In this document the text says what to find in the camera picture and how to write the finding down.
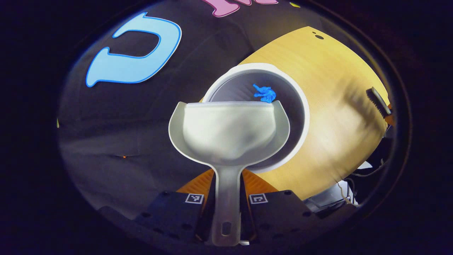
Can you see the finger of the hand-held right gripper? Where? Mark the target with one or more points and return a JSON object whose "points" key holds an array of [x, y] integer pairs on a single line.
{"points": [[390, 118]]}

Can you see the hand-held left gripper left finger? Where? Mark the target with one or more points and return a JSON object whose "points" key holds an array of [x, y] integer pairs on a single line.
{"points": [[208, 216]]}

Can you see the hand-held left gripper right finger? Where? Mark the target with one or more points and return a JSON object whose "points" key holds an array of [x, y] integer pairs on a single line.
{"points": [[246, 216]]}

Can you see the small white broom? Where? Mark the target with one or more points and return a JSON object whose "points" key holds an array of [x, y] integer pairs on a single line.
{"points": [[380, 101]]}

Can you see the white plastic dustpan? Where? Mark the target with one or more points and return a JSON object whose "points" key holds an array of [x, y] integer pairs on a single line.
{"points": [[226, 131]]}

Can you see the white plastic garbage bin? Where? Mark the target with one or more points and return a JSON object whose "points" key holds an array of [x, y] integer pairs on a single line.
{"points": [[290, 117]]}

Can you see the blue paper trash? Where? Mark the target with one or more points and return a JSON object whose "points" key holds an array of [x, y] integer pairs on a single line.
{"points": [[265, 94]]}

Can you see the wooden desktop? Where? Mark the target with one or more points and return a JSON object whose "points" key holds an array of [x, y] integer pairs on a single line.
{"points": [[336, 106]]}

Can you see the grey plastic object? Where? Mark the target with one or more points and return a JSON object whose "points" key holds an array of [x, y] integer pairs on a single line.
{"points": [[329, 198]]}

